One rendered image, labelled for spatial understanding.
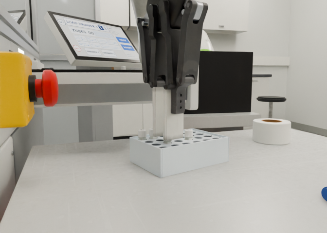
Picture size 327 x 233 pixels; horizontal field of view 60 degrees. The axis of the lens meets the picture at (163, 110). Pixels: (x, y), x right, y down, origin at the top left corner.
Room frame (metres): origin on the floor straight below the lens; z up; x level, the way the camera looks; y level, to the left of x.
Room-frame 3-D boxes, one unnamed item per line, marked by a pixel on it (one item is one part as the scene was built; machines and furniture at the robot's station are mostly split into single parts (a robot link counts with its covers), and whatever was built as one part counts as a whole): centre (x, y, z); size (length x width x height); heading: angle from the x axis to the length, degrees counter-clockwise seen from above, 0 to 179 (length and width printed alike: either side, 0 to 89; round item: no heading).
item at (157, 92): (0.40, 0.00, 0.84); 0.03 x 0.01 x 0.07; 124
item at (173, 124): (0.38, -0.01, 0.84); 0.03 x 0.01 x 0.07; 124
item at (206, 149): (0.41, -0.02, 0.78); 0.12 x 0.08 x 0.04; 124
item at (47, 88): (0.31, 0.13, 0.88); 0.04 x 0.03 x 0.04; 20
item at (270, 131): (0.55, -0.21, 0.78); 0.07 x 0.07 x 0.04
